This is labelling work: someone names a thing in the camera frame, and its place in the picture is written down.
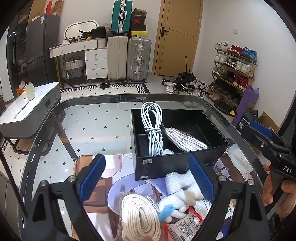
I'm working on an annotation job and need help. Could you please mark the white foam sheet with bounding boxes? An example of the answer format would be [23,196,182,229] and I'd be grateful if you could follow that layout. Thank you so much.
[165,169,195,195]

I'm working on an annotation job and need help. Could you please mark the bagged white cable bundle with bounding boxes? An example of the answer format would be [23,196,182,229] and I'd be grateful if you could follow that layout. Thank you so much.
[162,123,210,153]

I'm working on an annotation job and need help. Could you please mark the white plush toy blue ear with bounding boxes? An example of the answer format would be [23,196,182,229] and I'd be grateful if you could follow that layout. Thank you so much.
[158,169,205,222]

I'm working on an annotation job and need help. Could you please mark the black cardboard box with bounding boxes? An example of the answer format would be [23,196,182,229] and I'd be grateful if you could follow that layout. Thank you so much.
[131,109,229,181]

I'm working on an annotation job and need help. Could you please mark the cream rope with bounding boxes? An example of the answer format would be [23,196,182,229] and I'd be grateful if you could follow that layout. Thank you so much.
[117,194,163,241]

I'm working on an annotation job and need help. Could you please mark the white charging cable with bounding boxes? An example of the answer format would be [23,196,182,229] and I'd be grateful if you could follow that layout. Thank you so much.
[140,101,166,156]

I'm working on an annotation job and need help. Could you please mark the green white snack packet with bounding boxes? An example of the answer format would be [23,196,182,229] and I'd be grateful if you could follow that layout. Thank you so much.
[225,206,232,219]

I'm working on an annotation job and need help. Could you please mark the person's right hand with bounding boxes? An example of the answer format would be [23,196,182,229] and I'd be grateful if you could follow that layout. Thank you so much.
[261,162,295,221]

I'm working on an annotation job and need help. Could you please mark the cardboard box on floor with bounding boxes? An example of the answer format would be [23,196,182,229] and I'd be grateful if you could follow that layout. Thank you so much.
[251,110,279,132]

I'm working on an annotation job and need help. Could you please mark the purple bag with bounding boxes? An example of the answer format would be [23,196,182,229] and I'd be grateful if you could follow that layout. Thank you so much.
[232,85,259,126]

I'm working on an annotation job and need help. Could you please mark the beige trash bin black liner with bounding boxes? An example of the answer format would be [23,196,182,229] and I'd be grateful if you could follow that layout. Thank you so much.
[214,99,237,117]

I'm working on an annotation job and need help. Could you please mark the wooden shoe rack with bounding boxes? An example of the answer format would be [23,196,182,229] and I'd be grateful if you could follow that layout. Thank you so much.
[208,41,257,107]

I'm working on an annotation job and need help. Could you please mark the black umbrella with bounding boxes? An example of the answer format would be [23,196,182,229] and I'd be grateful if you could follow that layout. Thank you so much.
[178,56,197,83]

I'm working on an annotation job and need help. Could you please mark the white paper cup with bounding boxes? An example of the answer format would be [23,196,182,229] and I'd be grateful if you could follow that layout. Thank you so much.
[24,82,35,101]

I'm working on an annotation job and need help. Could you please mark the woven laundry basket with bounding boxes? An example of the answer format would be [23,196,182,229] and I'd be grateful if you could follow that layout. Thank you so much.
[65,56,84,86]

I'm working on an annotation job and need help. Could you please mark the yellow wooden door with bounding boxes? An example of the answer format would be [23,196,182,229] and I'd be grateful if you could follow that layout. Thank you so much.
[152,0,203,76]

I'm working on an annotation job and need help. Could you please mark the white dressing table drawers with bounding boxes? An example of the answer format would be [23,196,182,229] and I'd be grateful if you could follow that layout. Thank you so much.
[49,38,107,89]

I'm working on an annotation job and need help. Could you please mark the silver aluminium suitcase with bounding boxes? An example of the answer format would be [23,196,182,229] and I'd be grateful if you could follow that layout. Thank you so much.
[126,38,152,82]

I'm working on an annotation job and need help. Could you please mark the beige suitcase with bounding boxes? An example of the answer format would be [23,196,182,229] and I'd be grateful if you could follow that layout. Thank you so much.
[107,36,128,80]

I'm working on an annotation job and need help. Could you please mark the black refrigerator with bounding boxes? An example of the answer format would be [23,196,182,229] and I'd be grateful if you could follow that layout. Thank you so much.
[6,14,60,96]

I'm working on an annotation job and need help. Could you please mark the oval vanity mirror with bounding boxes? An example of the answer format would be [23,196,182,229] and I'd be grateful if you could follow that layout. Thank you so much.
[64,20,99,41]

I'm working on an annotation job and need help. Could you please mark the stacked shoe boxes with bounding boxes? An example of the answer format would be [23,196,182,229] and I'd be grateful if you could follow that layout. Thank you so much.
[130,8,148,38]

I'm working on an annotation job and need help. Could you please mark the teal suitcase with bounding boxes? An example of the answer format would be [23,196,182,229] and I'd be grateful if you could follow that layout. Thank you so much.
[110,0,132,36]

